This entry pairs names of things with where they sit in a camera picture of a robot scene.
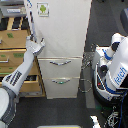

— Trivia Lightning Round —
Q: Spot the lower fridge drawer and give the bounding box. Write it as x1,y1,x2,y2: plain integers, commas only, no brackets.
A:
44,78,79,99

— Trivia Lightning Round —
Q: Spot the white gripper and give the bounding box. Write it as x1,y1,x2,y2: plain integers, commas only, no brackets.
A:
26,34,45,56

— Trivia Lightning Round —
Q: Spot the green Android sticker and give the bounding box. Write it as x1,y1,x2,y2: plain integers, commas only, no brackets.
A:
37,2,49,17

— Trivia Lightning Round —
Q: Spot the coiled cable on floor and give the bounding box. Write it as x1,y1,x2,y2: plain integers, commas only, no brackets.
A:
78,78,93,94

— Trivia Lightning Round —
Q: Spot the grey box on cabinet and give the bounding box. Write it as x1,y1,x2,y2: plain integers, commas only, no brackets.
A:
0,6,26,17

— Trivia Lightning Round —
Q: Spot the white fridge body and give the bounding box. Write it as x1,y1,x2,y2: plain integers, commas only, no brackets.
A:
23,0,93,100

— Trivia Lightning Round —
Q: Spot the upper fridge drawer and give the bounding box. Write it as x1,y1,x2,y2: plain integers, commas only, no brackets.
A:
38,58,81,79

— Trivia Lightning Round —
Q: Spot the white Fetch robot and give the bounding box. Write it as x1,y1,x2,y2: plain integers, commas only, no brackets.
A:
92,33,128,105

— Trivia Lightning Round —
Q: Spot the wooden drawer cabinet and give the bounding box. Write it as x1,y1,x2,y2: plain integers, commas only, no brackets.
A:
0,17,42,97

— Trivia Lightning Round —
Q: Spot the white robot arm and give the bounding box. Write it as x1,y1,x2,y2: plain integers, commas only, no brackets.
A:
0,36,45,128

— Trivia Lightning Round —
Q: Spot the fridge drawer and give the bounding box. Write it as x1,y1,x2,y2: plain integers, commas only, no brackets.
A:
38,58,81,79
44,78,79,99

